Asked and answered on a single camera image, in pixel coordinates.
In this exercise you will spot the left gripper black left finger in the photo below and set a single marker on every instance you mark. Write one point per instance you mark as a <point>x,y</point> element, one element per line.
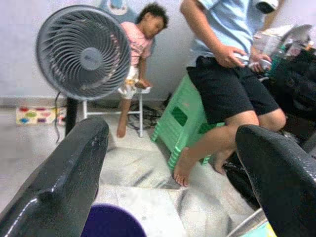
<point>61,172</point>

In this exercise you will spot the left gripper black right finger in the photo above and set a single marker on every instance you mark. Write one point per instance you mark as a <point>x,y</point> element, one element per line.
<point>284,172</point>

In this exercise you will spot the shiny black plastic bag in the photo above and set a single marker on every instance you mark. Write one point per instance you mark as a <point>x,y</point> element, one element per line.
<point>238,180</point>

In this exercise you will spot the colourful shape puzzle board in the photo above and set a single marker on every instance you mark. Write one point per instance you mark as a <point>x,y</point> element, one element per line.
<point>37,116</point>

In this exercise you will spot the purple plastic bucket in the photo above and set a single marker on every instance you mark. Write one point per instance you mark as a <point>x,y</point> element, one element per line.
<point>113,222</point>

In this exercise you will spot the large black bag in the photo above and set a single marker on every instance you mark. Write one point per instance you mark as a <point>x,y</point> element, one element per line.
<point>296,86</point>

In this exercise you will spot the barefoot person in black shorts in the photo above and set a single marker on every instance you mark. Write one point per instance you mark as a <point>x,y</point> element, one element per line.
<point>222,93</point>

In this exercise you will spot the white handheld controller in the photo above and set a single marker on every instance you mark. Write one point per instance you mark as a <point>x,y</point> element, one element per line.
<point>241,58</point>
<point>263,64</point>

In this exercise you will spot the green plastic stool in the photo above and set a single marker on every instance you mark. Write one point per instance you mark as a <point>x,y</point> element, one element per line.
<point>177,128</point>

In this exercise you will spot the grey standing fan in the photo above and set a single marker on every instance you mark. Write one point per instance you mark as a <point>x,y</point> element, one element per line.
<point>84,54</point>

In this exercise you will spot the clear plastic box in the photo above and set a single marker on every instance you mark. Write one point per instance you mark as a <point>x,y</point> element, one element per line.
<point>267,42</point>

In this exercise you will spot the sleeping child in pink shirt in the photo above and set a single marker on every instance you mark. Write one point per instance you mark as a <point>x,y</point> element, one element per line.
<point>138,42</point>

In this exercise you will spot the white metal frame chair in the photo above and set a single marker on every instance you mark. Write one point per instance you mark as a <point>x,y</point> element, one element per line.
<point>141,116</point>

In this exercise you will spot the blue wall sticker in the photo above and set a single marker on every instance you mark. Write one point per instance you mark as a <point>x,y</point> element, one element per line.
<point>116,5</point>

